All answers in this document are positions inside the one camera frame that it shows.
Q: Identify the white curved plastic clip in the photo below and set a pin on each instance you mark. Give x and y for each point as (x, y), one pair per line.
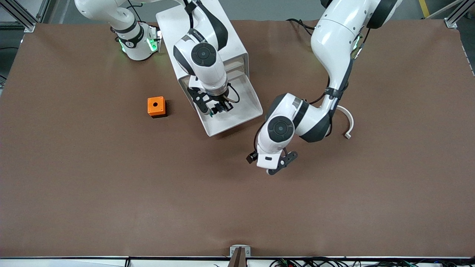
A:
(351, 124)

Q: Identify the grey metal bracket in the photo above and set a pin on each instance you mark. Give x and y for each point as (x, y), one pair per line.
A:
(232, 249)

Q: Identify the white table edge rail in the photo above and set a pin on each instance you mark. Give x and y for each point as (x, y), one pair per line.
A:
(74, 262)

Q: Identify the white plastic drawer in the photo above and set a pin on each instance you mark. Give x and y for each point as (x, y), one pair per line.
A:
(235, 63)
(239, 71)
(241, 111)

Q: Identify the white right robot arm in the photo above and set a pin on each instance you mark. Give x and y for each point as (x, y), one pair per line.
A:
(135, 46)

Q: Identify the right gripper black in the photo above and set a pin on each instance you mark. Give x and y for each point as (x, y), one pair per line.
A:
(219, 102)

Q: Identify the aluminium frame profile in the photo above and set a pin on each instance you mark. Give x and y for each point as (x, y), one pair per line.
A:
(18, 15)
(43, 9)
(454, 18)

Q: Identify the orange button enclosure box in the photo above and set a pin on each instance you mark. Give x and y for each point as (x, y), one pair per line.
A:
(156, 105)

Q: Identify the brown post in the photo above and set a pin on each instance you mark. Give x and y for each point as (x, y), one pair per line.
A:
(239, 259)

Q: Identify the brown table mat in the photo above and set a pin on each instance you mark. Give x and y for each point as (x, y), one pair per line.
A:
(222, 204)

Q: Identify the white drawer cabinet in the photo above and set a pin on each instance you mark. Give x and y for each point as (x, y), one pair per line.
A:
(165, 37)

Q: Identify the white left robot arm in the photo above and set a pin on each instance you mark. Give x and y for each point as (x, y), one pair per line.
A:
(334, 37)

